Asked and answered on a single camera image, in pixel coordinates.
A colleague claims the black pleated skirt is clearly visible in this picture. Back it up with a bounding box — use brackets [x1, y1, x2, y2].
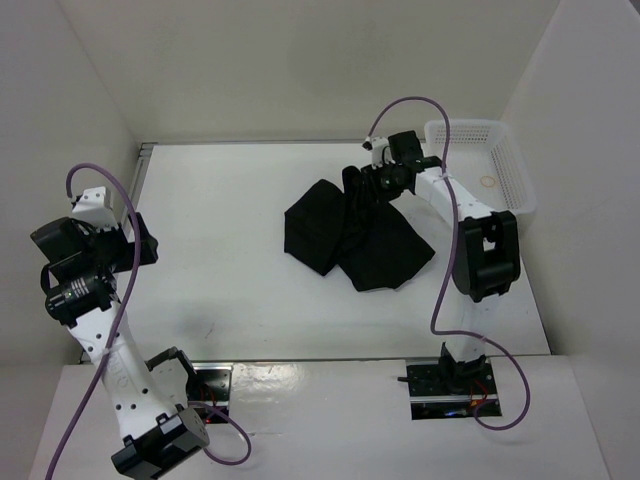
[284, 179, 435, 292]

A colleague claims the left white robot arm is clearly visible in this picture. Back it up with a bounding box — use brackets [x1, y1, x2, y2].
[31, 217, 209, 479]

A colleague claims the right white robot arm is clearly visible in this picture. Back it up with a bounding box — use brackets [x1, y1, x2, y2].
[339, 131, 521, 394]

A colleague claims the orange rubber band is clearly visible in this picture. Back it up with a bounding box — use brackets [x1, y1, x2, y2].
[480, 175, 496, 188]

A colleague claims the white plastic basket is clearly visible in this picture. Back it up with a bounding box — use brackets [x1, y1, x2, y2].
[424, 119, 537, 216]

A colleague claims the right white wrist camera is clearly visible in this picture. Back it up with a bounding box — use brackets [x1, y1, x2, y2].
[362, 136, 393, 169]

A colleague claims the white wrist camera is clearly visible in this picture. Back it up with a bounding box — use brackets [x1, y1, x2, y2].
[71, 186, 119, 231]
[362, 136, 393, 169]

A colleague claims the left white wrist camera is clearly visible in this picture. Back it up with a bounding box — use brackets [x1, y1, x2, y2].
[71, 186, 119, 231]

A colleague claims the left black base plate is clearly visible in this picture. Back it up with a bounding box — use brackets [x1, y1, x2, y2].
[189, 363, 233, 415]

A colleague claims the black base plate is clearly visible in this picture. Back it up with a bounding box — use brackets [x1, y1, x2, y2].
[397, 359, 502, 420]
[189, 363, 233, 415]

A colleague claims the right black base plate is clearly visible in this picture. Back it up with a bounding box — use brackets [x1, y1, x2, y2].
[397, 359, 502, 420]

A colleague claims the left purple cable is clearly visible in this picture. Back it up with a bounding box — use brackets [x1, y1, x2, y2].
[44, 163, 252, 480]

